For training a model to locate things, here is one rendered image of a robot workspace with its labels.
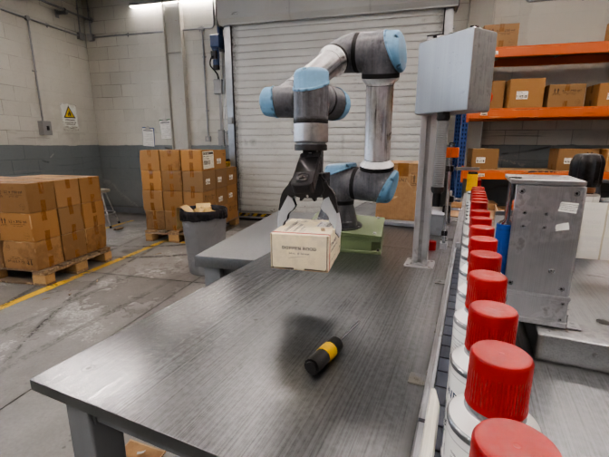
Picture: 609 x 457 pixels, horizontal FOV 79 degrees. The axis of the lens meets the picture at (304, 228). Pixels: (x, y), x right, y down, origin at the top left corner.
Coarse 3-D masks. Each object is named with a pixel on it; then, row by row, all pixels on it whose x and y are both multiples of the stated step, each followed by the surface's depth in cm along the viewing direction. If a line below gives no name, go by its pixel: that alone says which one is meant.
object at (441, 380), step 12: (456, 252) 113; (456, 264) 102; (456, 276) 93; (456, 288) 85; (444, 336) 63; (444, 348) 60; (444, 360) 57; (444, 372) 54; (444, 384) 51; (444, 396) 48; (444, 408) 46
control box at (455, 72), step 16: (464, 32) 89; (480, 32) 88; (496, 32) 91; (432, 48) 97; (448, 48) 93; (464, 48) 89; (480, 48) 89; (432, 64) 98; (448, 64) 94; (464, 64) 90; (480, 64) 90; (432, 80) 98; (448, 80) 94; (464, 80) 90; (480, 80) 91; (416, 96) 103; (432, 96) 99; (448, 96) 95; (464, 96) 91; (480, 96) 92; (416, 112) 104; (432, 112) 100; (464, 112) 98
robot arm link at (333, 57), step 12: (348, 36) 112; (324, 48) 111; (336, 48) 109; (348, 48) 111; (324, 60) 104; (336, 60) 108; (348, 60) 112; (336, 72) 109; (348, 72) 117; (288, 84) 91; (264, 96) 91; (276, 96) 89; (288, 96) 88; (264, 108) 92; (276, 108) 90; (288, 108) 89
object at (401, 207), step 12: (396, 168) 172; (408, 168) 170; (408, 180) 172; (396, 192) 175; (408, 192) 173; (384, 204) 178; (396, 204) 176; (408, 204) 174; (384, 216) 179; (396, 216) 177; (408, 216) 175
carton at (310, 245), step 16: (288, 224) 84; (304, 224) 84; (320, 224) 84; (272, 240) 76; (288, 240) 75; (304, 240) 74; (320, 240) 74; (336, 240) 84; (272, 256) 77; (288, 256) 76; (304, 256) 75; (320, 256) 74; (336, 256) 85
